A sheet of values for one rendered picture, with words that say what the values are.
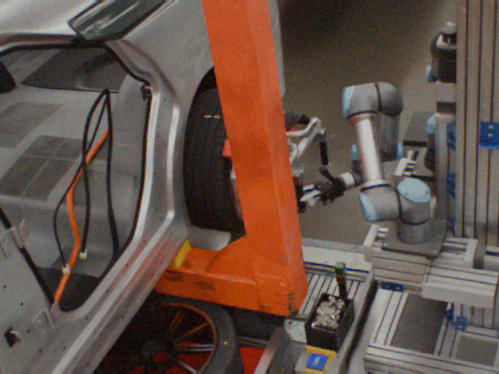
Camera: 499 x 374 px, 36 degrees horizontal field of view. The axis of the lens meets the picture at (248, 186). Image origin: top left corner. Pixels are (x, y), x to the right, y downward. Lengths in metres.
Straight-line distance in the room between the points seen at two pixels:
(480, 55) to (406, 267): 0.90
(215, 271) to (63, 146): 0.95
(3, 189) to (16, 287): 1.13
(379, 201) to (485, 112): 0.50
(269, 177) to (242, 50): 0.50
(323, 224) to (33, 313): 2.31
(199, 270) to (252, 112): 0.90
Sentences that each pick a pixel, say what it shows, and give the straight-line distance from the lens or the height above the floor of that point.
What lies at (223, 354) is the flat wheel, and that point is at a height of 0.50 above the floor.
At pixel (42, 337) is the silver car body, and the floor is 1.07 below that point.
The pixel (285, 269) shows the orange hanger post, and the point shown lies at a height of 0.79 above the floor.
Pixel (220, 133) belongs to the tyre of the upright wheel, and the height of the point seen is 1.12.
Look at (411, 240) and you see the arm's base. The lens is 3.01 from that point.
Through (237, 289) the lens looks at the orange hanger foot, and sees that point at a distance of 3.20.
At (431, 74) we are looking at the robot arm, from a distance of 3.50.
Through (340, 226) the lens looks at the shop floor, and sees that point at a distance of 4.44.
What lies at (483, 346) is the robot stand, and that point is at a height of 0.21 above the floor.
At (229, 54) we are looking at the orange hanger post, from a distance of 2.53.
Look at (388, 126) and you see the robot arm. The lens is 3.17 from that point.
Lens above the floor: 2.79
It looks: 35 degrees down
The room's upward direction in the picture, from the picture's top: 10 degrees counter-clockwise
